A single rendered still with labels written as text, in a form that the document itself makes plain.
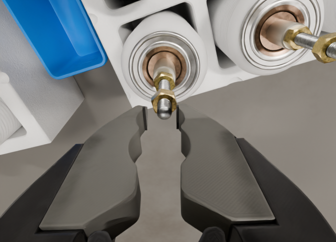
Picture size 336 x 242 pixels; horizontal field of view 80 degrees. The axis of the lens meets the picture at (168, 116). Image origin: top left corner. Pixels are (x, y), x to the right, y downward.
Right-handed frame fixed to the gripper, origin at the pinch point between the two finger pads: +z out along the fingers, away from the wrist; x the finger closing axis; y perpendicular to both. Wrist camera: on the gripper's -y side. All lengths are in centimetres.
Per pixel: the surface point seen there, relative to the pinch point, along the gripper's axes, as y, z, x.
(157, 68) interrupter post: -0.3, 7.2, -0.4
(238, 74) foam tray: 4.1, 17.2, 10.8
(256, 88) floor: 14.3, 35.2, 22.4
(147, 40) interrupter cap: -2.3, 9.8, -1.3
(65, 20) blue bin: -2.4, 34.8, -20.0
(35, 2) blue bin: -5.8, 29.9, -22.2
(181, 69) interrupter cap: 0.8, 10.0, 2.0
